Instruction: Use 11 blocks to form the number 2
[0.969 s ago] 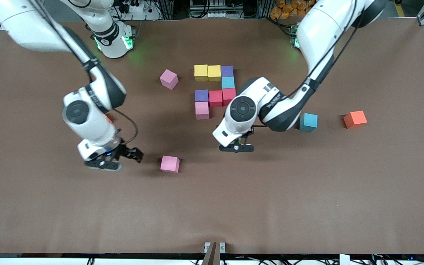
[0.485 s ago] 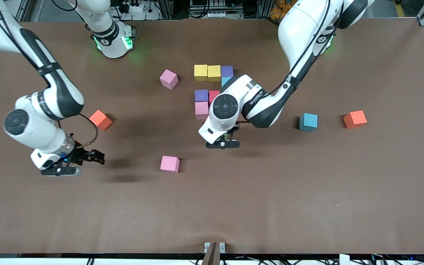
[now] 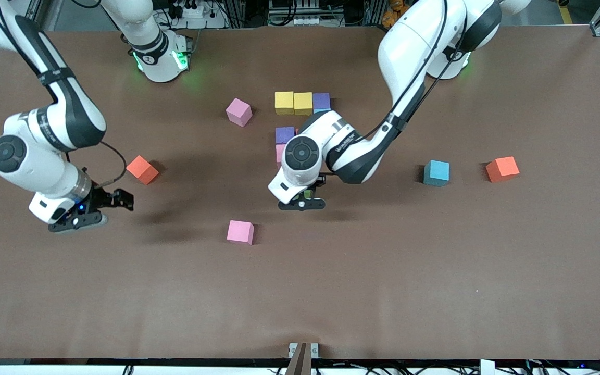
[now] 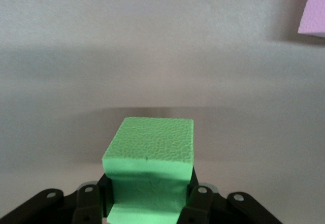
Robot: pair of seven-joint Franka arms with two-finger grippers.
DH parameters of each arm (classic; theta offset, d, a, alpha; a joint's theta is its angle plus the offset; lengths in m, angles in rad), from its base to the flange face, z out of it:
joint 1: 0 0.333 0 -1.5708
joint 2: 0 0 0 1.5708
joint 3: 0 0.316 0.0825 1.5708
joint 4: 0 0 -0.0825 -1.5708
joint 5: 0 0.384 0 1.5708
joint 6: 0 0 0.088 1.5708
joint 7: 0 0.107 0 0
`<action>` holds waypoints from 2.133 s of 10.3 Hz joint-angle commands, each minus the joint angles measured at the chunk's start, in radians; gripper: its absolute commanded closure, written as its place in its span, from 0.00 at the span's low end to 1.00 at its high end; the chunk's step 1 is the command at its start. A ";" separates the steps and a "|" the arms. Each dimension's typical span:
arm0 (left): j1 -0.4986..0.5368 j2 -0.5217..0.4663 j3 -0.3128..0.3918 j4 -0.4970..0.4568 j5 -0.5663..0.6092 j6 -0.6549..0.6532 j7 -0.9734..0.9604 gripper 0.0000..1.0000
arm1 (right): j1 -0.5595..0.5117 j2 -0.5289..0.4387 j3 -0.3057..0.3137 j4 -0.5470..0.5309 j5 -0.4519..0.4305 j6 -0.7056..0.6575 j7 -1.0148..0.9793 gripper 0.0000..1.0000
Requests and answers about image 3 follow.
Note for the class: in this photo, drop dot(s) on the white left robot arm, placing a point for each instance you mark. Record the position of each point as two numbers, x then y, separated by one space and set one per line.
414 47

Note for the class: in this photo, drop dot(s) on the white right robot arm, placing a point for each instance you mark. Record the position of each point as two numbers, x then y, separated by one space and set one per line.
34 161

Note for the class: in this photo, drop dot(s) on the bag of oranges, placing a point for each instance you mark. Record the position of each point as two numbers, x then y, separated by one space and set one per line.
391 15

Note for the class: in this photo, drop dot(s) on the white power strip with plugs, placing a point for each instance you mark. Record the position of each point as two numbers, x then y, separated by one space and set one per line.
206 23

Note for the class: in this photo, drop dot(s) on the light blue foam cube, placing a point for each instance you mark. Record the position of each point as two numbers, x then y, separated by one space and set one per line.
436 173

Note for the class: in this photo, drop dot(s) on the orange foam cube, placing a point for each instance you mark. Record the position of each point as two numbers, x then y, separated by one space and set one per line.
142 170
502 169

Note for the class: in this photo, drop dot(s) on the metal bracket with post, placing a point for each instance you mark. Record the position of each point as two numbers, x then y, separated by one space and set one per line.
302 359

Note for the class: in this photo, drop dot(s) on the yellow foam cube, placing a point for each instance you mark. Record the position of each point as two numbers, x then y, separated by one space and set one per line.
303 103
284 102

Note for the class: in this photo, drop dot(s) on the brown table cover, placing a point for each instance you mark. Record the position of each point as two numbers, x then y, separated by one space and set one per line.
300 291

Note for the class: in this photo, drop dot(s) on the purple foam cube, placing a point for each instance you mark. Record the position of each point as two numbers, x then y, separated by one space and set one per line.
285 134
321 101

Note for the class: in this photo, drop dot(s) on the light pink foam cube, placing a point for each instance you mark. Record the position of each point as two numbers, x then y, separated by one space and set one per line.
240 232
239 112

